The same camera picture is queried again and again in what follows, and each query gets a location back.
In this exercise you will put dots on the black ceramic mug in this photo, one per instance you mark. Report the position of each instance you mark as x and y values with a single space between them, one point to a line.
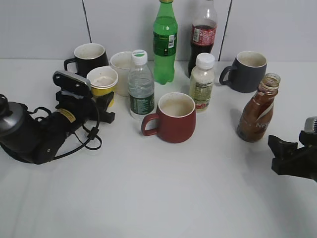
88 57

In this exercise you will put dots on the cola bottle red label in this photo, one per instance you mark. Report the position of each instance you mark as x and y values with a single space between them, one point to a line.
203 31

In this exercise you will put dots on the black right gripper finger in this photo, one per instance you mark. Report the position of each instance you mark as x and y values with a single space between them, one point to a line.
280 147
293 166

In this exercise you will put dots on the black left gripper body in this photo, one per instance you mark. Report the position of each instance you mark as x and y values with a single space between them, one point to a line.
70 114

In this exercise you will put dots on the clear water bottle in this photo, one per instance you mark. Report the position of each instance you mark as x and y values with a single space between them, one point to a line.
141 86

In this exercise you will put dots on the yellow paper cup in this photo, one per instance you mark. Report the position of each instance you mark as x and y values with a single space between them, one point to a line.
103 80

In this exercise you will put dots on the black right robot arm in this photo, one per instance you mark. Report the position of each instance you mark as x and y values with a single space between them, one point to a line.
290 160

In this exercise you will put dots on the red ceramic mug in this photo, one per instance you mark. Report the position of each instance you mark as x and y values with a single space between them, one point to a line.
175 118

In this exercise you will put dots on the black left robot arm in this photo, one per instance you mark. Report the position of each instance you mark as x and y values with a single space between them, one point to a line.
35 137

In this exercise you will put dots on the white milk drink bottle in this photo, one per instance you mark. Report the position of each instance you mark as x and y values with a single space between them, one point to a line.
202 80

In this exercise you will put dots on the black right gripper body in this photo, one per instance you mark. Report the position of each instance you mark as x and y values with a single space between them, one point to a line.
309 149

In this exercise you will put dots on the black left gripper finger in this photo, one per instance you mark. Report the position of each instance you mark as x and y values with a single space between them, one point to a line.
104 101
106 117

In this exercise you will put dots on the brown coffee bottle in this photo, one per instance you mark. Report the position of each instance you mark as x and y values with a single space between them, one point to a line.
258 112

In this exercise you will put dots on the white ceramic mug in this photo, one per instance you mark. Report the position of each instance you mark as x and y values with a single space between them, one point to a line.
122 62

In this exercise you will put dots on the green soda bottle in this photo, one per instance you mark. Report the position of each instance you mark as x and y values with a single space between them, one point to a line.
165 32

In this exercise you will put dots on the dark grey ceramic mug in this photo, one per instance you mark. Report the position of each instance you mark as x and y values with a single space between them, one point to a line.
245 73

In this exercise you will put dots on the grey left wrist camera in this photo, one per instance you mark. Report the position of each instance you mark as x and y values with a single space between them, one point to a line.
73 83

